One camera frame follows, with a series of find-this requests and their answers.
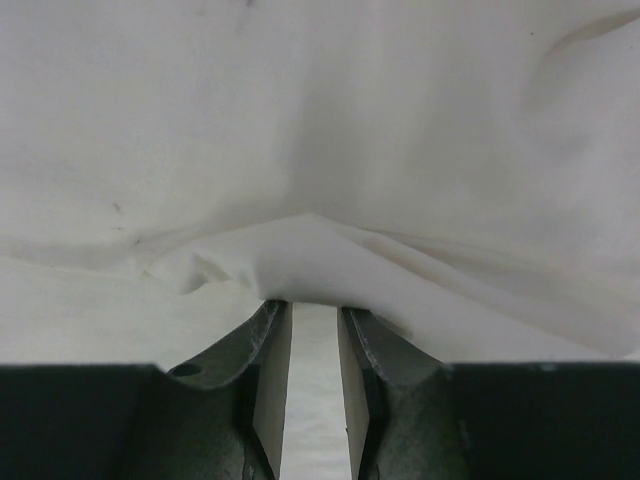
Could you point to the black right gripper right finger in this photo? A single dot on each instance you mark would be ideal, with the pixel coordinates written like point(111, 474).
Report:
point(399, 414)

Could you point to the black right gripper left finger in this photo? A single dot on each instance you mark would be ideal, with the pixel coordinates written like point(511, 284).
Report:
point(220, 414)

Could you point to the cream white t-shirt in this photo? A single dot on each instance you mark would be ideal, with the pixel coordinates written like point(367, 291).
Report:
point(467, 169)

